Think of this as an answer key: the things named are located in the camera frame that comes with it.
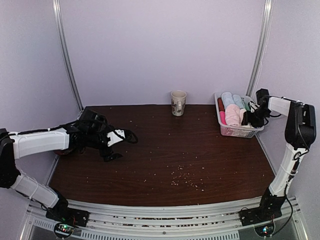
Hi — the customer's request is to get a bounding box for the pink towel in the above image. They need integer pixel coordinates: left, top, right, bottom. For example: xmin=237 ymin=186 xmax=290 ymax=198
xmin=225 ymin=104 xmax=246 ymax=127
xmin=219 ymin=111 xmax=227 ymax=125

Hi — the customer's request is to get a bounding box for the white plastic basket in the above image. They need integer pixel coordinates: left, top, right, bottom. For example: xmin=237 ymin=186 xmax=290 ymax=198
xmin=214 ymin=92 xmax=265 ymax=139

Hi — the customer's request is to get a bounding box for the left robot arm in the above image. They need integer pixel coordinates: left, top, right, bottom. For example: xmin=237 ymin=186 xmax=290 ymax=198
xmin=0 ymin=110 xmax=127 ymax=222

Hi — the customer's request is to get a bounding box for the green rolled towel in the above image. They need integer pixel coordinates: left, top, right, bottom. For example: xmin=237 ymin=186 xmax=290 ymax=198
xmin=244 ymin=103 xmax=250 ymax=111

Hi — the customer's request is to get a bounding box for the pink rolled towel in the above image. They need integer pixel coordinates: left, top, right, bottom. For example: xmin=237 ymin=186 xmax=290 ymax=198
xmin=219 ymin=111 xmax=227 ymax=125

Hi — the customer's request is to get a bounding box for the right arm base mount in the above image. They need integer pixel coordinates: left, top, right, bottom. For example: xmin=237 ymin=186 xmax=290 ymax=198
xmin=239 ymin=207 xmax=282 ymax=238

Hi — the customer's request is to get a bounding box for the cream towel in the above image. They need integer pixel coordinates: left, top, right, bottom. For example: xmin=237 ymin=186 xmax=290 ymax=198
xmin=241 ymin=111 xmax=258 ymax=128

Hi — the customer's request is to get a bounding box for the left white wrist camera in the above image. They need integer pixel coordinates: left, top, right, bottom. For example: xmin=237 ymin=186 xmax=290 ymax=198
xmin=107 ymin=129 xmax=139 ymax=147

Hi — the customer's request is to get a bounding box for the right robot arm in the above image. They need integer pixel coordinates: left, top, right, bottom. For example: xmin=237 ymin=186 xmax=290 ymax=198
xmin=244 ymin=88 xmax=317 ymax=221

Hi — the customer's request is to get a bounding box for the right aluminium frame post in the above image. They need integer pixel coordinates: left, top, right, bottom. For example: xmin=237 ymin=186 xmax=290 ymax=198
xmin=246 ymin=0 xmax=274 ymax=97

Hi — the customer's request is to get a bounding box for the left aluminium frame post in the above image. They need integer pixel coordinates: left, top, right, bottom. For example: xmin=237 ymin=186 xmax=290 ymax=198
xmin=52 ymin=0 xmax=84 ymax=111

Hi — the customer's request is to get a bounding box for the dark red rolled towel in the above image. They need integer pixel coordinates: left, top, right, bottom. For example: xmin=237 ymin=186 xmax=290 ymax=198
xmin=217 ymin=97 xmax=225 ymax=112

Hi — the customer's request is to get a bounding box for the pale blue rolled towel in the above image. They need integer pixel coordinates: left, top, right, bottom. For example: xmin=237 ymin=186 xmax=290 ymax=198
xmin=232 ymin=94 xmax=246 ymax=110

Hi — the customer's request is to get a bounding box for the light blue rolled towel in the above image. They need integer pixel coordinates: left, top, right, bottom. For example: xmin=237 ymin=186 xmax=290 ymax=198
xmin=221 ymin=92 xmax=235 ymax=108

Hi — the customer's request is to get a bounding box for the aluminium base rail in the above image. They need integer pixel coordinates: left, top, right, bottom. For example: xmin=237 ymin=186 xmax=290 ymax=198
xmin=18 ymin=197 xmax=311 ymax=240

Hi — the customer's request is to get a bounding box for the floral ceramic mug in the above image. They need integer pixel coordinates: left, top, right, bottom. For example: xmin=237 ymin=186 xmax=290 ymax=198
xmin=170 ymin=90 xmax=187 ymax=117

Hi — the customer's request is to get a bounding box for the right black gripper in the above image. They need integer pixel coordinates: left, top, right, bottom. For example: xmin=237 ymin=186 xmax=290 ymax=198
xmin=241 ymin=107 xmax=271 ymax=127

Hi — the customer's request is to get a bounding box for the aluminium frame post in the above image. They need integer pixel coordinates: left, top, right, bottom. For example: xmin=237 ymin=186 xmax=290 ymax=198
xmin=52 ymin=0 xmax=84 ymax=111
xmin=246 ymin=0 xmax=274 ymax=97

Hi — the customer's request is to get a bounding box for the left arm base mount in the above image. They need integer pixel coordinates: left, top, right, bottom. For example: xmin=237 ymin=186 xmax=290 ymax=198
xmin=45 ymin=208 xmax=90 ymax=239

